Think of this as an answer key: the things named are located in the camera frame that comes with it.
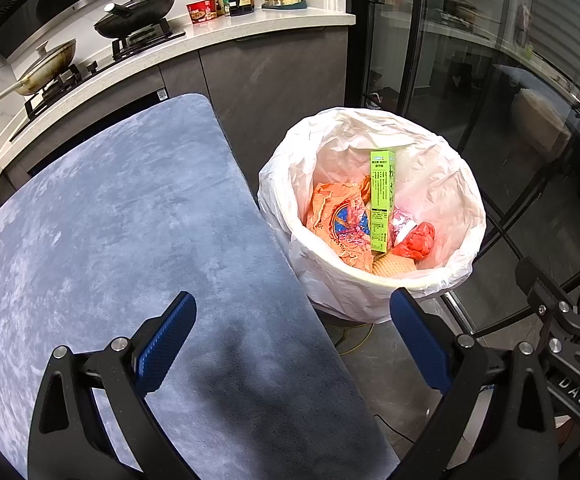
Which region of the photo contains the black floor cable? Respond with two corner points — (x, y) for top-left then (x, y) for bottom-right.
(372, 412), (418, 445)

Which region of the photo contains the white bag-lined trash bin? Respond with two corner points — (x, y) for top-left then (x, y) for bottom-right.
(257, 106), (487, 324)

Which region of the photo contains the black lidded wok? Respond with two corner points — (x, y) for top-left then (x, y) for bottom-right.
(93, 0), (177, 39)

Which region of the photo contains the orange snack packet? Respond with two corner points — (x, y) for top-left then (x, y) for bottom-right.
(304, 176), (375, 273)

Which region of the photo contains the red instant noodle cup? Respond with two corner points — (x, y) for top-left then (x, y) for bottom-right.
(186, 0), (219, 24)

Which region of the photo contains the tan frying wok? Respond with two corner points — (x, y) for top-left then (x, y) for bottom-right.
(0, 39), (77, 106)

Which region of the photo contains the pink white wrapper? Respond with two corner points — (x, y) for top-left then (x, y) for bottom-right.
(390, 207), (418, 246)

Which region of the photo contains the red plastic bag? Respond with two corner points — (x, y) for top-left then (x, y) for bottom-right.
(394, 221), (436, 262)

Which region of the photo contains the white kitchen countertop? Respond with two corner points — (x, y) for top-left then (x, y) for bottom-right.
(0, 7), (357, 181)

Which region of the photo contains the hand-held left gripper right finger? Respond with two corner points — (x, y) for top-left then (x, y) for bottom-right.
(390, 287), (573, 480)

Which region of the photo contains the yellow corn cob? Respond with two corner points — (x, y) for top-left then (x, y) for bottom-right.
(372, 252), (418, 277)

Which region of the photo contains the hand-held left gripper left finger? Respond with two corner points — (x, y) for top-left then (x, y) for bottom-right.
(27, 291), (197, 480)

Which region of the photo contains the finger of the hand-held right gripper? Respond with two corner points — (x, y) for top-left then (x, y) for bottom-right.
(515, 257), (580, 357)

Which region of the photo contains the dark grey kitchen cabinet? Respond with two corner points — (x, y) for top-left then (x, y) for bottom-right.
(0, 27), (349, 176)

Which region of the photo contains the green cardboard box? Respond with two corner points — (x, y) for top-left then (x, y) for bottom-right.
(369, 149), (397, 253)

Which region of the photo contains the black gas stove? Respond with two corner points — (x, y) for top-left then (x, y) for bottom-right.
(10, 27), (186, 141)

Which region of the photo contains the glass sliding door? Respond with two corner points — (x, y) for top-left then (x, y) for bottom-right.
(345, 0), (580, 321)

